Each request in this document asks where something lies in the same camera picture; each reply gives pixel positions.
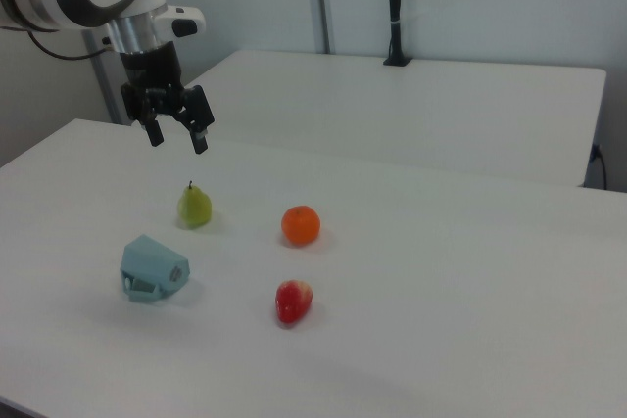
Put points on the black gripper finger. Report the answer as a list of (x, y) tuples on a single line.
[(139, 107), (198, 109)]

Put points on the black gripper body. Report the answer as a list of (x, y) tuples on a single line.
[(152, 70)]

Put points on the light blue angular mug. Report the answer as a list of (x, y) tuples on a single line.
[(152, 266)]

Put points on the green pear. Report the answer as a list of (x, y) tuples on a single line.
[(194, 207)]

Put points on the orange fruit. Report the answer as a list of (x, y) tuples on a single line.
[(300, 225)]

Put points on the red strawberry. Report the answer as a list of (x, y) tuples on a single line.
[(292, 300)]

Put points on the black pole with base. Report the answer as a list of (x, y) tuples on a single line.
[(394, 7)]

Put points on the aluminium frame post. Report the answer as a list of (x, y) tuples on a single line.
[(103, 80)]

